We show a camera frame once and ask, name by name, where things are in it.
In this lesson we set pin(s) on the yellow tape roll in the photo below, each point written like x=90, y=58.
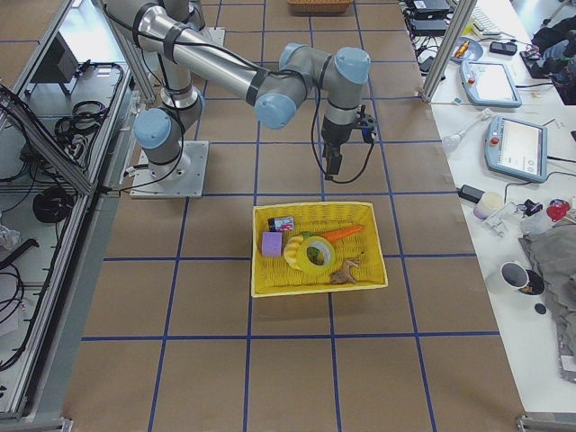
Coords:
x=318, y=256

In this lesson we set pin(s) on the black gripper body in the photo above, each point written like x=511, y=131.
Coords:
x=336, y=134

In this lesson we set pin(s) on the brown toy animal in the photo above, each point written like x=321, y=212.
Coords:
x=344, y=274

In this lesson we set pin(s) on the blue plate with brass part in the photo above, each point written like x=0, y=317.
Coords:
x=466, y=49

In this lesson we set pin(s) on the purple sponge block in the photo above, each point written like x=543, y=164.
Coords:
x=272, y=244

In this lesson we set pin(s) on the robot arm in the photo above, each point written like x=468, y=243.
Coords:
x=173, y=30

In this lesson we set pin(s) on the toy croissant bread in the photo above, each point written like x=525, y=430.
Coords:
x=291, y=249

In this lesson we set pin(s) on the small dark jar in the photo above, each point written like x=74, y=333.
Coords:
x=281, y=224

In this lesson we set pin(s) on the yellow plastic basket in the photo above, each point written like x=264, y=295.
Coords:
x=271, y=276

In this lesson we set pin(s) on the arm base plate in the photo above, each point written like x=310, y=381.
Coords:
x=177, y=180

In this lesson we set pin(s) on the teach pendant near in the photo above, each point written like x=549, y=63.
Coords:
x=516, y=148

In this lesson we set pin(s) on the toy carrot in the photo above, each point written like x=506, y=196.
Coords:
x=338, y=234

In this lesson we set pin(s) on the brown wicker basket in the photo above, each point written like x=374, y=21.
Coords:
x=319, y=7

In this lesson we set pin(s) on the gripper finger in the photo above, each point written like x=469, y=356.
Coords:
x=333, y=159

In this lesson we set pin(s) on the teach pendant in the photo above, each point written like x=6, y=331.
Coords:
x=516, y=148
x=489, y=84

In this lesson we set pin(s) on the aluminium frame post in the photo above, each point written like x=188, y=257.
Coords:
x=461, y=16

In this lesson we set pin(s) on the teach pendant far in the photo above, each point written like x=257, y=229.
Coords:
x=489, y=84

